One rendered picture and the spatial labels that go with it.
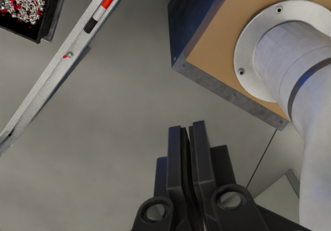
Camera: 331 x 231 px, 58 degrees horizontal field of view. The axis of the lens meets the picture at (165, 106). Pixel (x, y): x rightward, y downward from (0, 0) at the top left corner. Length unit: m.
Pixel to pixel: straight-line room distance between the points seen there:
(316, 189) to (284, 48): 0.23
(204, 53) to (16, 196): 1.93
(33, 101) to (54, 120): 1.05
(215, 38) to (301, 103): 0.23
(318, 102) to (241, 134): 1.50
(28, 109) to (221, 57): 0.50
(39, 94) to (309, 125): 0.62
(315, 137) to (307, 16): 0.28
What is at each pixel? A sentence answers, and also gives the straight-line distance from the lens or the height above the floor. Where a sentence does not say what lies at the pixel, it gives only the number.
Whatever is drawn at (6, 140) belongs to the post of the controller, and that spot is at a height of 0.88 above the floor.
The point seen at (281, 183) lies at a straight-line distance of 2.09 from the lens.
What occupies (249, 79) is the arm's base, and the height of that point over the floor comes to 1.00.
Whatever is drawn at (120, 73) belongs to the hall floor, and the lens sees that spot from 1.64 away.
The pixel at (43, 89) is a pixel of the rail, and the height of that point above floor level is 0.85.
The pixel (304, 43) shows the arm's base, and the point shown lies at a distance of 0.46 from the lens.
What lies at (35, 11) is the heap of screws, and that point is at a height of 0.85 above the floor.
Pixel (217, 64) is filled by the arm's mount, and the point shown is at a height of 0.99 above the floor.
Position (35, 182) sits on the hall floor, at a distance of 2.17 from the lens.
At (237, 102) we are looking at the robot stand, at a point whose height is 0.93.
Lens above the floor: 1.52
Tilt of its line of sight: 64 degrees down
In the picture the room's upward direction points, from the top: 179 degrees clockwise
